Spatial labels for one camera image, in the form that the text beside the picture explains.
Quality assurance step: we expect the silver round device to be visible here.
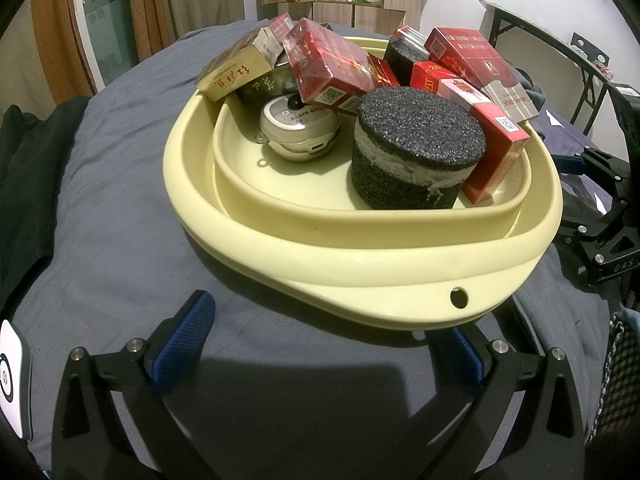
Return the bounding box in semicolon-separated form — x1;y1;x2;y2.
259;92;344;164

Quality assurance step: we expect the dark olive cigarette box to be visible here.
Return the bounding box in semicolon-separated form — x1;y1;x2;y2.
235;62;301;106

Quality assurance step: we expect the red and white cigarette box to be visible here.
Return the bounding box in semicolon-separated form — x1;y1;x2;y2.
437;78;531;205

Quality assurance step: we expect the brown curtain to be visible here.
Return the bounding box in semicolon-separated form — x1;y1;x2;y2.
127;0;246;61

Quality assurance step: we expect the white rounded device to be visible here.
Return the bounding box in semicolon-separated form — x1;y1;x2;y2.
0;319;34;442

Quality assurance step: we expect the large black foam cylinder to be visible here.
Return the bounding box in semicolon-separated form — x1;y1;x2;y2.
350;86;488;211

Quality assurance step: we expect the large red cigarette box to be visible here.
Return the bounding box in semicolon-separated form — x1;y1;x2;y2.
283;17;382;113

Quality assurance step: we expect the dark blue cloth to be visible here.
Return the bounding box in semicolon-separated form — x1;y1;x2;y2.
520;70;613;223

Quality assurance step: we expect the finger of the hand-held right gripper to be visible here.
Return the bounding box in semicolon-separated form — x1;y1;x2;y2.
555;194;640;287
556;147;633;182

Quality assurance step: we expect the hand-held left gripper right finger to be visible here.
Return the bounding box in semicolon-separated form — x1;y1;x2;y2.
425;322;586;480

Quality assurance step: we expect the red and yellow cigarette box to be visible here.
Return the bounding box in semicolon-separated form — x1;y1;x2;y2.
410;61;463;97

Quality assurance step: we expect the glass door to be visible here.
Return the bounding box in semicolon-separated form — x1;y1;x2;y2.
70;0;140;92

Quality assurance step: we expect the pale yellow plastic basin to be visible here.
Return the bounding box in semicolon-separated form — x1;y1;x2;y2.
162;35;563;332

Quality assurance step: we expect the black cloth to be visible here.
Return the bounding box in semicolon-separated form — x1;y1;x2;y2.
0;97;93;311

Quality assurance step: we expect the small black foam cylinder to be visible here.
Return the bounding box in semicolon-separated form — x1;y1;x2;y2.
384;35;431;89

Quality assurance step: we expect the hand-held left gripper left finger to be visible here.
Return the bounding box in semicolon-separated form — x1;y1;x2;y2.
50;289;217;480

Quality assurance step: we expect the black folding table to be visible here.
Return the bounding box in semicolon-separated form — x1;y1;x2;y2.
479;0;640;133

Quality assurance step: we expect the red and silver cigarette box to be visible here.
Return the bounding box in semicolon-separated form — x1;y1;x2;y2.
425;27;537;127

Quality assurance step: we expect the brown wooden door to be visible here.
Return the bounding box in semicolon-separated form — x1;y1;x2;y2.
30;0;96;97

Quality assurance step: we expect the red striped cigarette box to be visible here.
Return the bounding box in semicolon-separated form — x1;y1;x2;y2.
392;25;427;48

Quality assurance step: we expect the red and gold cigarette box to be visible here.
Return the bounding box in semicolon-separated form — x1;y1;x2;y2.
367;52;402;89

